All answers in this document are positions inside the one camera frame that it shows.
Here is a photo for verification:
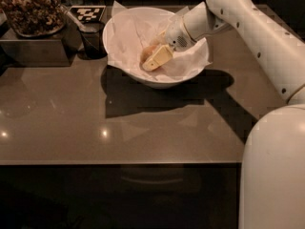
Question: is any glass bowl of snacks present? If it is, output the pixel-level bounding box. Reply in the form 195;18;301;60
0;0;65;38

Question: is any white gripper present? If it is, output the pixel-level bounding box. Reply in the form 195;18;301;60
141;17;195;72

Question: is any black white marker card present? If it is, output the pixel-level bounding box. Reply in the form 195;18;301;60
70;6;106;23

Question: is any red yellow apple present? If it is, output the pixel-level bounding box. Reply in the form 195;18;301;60
140;45;156;64

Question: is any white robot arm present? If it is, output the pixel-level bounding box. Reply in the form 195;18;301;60
141;0;305;229

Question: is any white bowl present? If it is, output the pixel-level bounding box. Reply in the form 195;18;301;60
102;7;211;90

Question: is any dark metal box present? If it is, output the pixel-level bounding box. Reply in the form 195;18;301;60
0;19;82;67

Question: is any dark glass cup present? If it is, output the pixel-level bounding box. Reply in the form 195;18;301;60
79;22;107;59

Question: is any metal spoon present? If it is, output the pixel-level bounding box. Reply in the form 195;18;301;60
60;5;86;32

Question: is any white paper liner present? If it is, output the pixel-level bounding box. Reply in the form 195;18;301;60
107;0;213;83

